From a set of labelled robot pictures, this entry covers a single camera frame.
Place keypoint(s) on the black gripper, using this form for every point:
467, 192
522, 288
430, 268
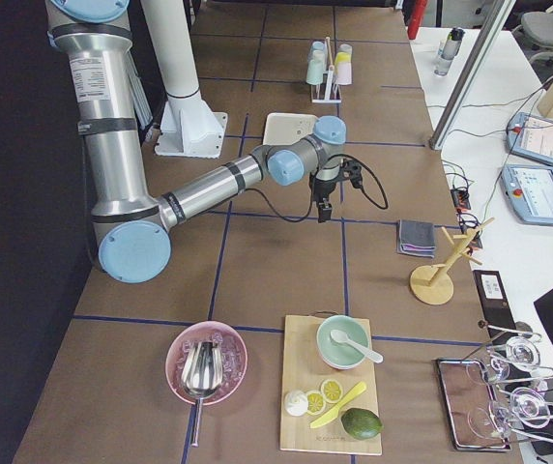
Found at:
323, 188

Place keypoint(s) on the green cup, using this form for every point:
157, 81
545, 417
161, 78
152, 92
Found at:
315, 72

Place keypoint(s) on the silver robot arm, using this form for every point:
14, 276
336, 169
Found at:
131, 225

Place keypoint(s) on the cream rabbit serving tray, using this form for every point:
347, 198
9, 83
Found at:
287, 128

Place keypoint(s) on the pink cup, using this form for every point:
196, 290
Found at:
343, 73

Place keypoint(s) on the yellow cup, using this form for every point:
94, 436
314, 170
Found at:
342, 57

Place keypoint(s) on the cream white cup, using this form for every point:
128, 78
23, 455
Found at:
318, 55

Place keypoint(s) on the light blue cup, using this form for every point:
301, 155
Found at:
317, 45

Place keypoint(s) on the grey cup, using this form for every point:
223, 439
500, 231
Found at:
345, 48

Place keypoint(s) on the black metal tray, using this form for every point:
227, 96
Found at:
467, 399

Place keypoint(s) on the folded grey cloth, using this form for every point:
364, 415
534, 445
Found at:
415, 238

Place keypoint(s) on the white spoon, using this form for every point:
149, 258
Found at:
342, 337

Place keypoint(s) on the wooden mug tree stand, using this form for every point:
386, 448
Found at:
432, 284

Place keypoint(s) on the green bowl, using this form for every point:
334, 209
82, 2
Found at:
341, 355

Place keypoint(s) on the pink bowl with ice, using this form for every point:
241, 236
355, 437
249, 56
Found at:
234, 358

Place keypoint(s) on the lemon slice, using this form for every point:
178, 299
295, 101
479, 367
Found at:
332, 390
316, 402

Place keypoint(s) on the wooden cutting board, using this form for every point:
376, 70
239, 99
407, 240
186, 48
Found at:
304, 370

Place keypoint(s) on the black box with label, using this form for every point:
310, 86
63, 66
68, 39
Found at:
493, 298

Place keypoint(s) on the metal ice scoop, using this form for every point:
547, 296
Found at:
201, 377

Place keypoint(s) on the yellow plastic knife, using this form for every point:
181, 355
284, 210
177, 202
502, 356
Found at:
332, 414

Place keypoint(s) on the clear water bottle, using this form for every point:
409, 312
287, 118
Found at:
448, 50

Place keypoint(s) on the near teach pendant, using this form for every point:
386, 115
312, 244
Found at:
529, 190

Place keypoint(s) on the teach pendant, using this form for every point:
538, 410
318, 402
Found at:
531, 137
529, 190

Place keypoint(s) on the green avocado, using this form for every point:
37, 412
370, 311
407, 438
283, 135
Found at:
361, 424

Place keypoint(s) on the far teach pendant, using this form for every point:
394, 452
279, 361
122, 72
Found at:
531, 137

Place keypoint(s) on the wine glass rack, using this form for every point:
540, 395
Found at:
513, 365

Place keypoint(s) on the office chair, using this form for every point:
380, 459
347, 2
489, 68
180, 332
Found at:
552, 29

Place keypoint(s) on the white wire cup rack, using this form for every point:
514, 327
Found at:
328, 91

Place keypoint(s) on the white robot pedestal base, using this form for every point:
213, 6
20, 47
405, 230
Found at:
189, 127

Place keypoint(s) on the aluminium frame post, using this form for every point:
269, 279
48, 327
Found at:
488, 33

